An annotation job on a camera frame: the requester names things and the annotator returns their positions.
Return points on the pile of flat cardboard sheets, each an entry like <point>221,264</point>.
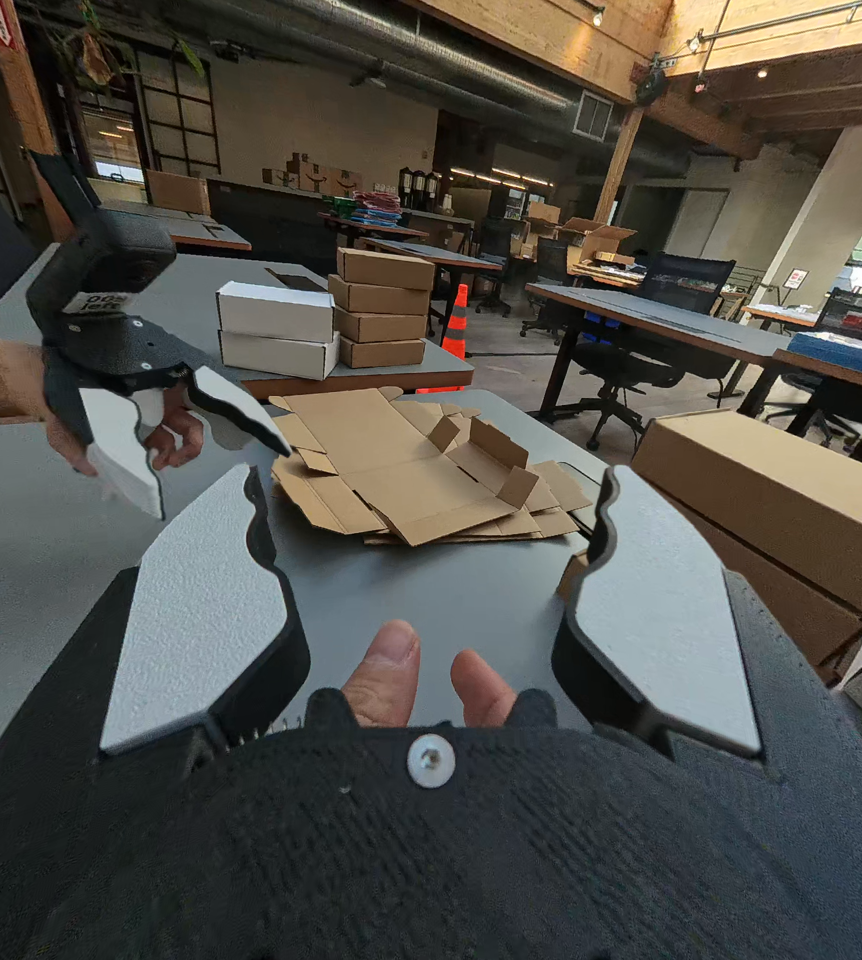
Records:
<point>562,491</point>

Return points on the person's right hand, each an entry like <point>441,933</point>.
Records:
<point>386,675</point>

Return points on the white cardboard box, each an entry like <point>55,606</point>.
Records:
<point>273,311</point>
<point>281,356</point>

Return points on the hanging green plant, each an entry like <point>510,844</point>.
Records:
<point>93,56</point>

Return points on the black grid window door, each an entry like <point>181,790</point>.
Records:
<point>179,112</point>

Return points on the person's left hand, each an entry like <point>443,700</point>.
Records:
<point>175,442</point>

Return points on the round metal air duct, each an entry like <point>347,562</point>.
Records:
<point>468,64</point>

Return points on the closed brown cardboard box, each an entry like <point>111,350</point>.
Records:
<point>175,191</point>

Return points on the long grey table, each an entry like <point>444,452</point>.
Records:
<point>663,315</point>

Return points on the wood-edged table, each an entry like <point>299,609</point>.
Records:
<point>198,232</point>
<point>431,253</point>

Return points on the orange traffic cone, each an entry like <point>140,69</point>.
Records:
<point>458,322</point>

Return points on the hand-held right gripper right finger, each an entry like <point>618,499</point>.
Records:
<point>663,630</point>

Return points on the row of drink dispensers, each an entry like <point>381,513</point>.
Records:
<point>417,186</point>

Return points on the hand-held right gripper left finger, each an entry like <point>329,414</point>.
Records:
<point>190,630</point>

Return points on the black round speaker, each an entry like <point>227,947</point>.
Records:
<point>652,84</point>

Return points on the wooden post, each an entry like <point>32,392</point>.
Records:
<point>618,165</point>
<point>29,112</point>

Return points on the red wall sign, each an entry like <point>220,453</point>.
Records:
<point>3,22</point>

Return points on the stack of colourful cloths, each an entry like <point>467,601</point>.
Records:
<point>374,206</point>

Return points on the black office chair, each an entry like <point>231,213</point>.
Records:
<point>618,375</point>

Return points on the stacked brown shipping boxes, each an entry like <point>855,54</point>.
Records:
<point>314,176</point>

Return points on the grey table wooden edge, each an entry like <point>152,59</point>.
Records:
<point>190,274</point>

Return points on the small standing sign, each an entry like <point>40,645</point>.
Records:
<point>797,277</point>

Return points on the small brown cardboard box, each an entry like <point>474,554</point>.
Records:
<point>382,326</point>
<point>378,298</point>
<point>386,268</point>
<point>382,352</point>

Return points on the large brown cardboard box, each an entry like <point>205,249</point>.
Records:
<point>776,487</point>
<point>783,600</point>

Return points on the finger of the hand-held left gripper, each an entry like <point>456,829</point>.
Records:
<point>232,401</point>
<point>115,442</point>

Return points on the open brown cardboard box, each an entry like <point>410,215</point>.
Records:
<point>599,240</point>

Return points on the white vent grille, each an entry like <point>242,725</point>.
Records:
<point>593,114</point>

